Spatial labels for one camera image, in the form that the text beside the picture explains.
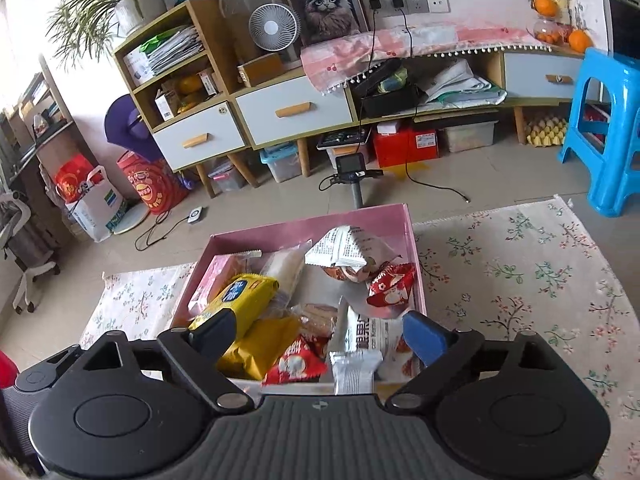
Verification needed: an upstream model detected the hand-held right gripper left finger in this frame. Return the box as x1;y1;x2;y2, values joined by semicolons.
75;310;253;413

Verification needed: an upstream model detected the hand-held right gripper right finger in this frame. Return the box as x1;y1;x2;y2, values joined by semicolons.
385;310;566;413

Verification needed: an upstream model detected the yellow snack packet blue label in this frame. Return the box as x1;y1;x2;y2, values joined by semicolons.
189;274;281;344

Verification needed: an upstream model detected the white snack packet red picture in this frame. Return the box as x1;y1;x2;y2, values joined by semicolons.
332;305;422;382

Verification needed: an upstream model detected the large yellow snack packet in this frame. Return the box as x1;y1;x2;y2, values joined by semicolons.
217;315;302;381

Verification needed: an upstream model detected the pink peanut snack packet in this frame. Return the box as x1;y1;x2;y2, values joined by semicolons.
189;254;247;312

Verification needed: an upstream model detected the small silver snack packet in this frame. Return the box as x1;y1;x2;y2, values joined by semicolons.
328;350;384;395

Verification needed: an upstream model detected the clear rice cracker packet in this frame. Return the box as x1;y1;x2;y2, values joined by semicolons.
257;242;314;311

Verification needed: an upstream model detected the white printed snack packet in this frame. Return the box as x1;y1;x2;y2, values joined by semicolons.
322;257;382;284

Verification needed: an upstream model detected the brown biscuit packet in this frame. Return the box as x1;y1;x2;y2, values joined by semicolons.
300;302;337;337

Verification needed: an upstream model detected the white green snack packet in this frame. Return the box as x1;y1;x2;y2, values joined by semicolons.
304;225;387;269

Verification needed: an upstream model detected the pink cardboard box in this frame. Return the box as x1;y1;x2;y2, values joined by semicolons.
170;203;429;396

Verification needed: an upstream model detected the floral tablecloth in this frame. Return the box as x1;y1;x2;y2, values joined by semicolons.
80;195;640;466

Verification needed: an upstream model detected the white office chair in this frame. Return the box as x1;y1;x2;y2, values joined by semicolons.
0;191;58;316

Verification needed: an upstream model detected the round white base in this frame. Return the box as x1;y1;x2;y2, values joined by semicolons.
111;202;151;235

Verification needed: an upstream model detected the red printed bag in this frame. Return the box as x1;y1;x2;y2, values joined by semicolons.
116;152;190;216

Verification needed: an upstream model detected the small clear storage box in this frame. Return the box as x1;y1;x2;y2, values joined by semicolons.
207;157;247;194

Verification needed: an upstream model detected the white paper bag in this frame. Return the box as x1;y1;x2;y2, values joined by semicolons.
65;165;128;243

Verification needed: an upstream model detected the clear storage box blue lid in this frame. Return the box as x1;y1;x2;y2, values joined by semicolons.
260;142;304;184

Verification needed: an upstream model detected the red storage box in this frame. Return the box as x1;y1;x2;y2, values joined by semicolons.
372;127;441;169

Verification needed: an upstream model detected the red gift bag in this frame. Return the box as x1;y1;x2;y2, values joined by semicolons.
54;155;103;204

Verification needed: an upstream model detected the clear storage box white lid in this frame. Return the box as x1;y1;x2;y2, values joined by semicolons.
440;120;496;154

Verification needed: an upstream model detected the black electronics tray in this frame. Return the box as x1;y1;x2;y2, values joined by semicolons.
316;127;372;151

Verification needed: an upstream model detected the small white carton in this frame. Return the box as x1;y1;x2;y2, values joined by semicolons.
155;91;181;121

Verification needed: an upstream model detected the yellow egg tray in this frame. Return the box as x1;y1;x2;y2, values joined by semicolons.
526;115;569;149

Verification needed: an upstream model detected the black bag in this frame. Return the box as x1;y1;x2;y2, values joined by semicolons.
350;57;427;119

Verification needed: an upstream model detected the yellow object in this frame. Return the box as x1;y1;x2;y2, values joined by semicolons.
175;74;204;111

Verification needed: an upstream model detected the shelf rack with books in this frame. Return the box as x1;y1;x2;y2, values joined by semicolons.
0;67;81;196

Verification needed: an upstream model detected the long wooden TV stand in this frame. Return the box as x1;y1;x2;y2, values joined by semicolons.
232;42;608;181

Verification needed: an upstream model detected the pink cloth with tassels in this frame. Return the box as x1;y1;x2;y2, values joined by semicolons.
300;22;552;97

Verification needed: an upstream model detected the tall wooden shelf cabinet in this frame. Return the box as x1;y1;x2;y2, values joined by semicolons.
112;0;256;199

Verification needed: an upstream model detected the small white desk fan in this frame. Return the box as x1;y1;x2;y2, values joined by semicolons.
248;2;301;62

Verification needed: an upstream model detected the blue plastic stool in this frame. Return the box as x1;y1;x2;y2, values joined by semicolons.
557;47;640;219

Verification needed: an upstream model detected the jar of small oranges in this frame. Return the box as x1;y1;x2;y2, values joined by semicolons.
532;17;571;45

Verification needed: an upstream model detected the potted green plant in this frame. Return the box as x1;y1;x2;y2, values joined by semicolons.
47;0;169;61

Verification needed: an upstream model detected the framed cat picture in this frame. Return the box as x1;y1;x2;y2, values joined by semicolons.
272;0;372;52

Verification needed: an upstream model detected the black microwave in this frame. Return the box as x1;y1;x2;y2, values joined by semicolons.
602;0;640;59

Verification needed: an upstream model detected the white switch with cable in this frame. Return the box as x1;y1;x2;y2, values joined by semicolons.
134;205;207;252

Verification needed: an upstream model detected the black camera on stand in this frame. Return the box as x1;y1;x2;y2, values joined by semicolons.
320;155;386;210

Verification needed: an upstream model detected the white drawer wooden handle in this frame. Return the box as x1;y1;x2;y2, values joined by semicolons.
151;101;247;170
502;51;601;100
235;75;355;147

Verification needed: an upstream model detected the wall socket strip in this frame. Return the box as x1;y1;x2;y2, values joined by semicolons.
369;0;449;15

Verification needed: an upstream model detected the large white wire fan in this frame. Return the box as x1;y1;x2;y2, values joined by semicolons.
219;0;274;61

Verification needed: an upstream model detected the black power cable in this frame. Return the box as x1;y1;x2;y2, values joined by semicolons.
391;0;473;206
355;0;382;128

